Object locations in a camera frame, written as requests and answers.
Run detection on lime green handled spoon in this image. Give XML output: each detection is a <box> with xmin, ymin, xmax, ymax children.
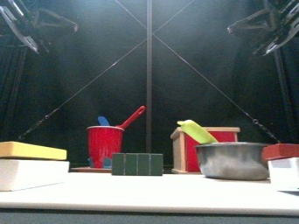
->
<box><xmin>177</xmin><ymin>119</ymin><xmax>221</xmax><ymax>145</ymax></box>

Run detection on white cutting board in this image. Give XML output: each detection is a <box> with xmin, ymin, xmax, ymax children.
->
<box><xmin>0</xmin><ymin>171</ymin><xmax>299</xmax><ymax>217</ymax></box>

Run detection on blue toy utensil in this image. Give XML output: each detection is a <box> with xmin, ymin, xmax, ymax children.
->
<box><xmin>98</xmin><ymin>115</ymin><xmax>111</xmax><ymax>127</ymax></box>

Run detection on red toy utensil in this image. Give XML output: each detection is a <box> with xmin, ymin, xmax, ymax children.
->
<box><xmin>116</xmin><ymin>105</ymin><xmax>147</xmax><ymax>130</ymax></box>

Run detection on red topped white block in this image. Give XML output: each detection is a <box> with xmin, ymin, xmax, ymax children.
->
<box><xmin>262</xmin><ymin>143</ymin><xmax>299</xmax><ymax>193</ymax></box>

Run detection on steel cooking pot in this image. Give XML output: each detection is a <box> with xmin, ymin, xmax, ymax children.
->
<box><xmin>195</xmin><ymin>142</ymin><xmax>271</xmax><ymax>181</ymax></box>

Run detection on red plastic cup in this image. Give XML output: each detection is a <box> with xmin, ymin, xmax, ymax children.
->
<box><xmin>87</xmin><ymin>125</ymin><xmax>126</xmax><ymax>169</ymax></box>

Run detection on wooden box with red panels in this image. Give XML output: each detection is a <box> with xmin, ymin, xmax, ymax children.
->
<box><xmin>170</xmin><ymin>126</ymin><xmax>242</xmax><ymax>175</ymax></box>

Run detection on yellow topped white block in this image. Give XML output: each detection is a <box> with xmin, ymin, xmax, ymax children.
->
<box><xmin>0</xmin><ymin>141</ymin><xmax>71</xmax><ymax>193</ymax></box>

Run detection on dark green segmented block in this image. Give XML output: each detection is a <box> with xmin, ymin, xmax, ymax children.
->
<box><xmin>111</xmin><ymin>152</ymin><xmax>165</xmax><ymax>177</ymax></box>

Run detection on vertical metal frame pole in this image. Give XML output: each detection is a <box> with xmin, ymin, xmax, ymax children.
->
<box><xmin>146</xmin><ymin>0</ymin><xmax>154</xmax><ymax>153</ymax></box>

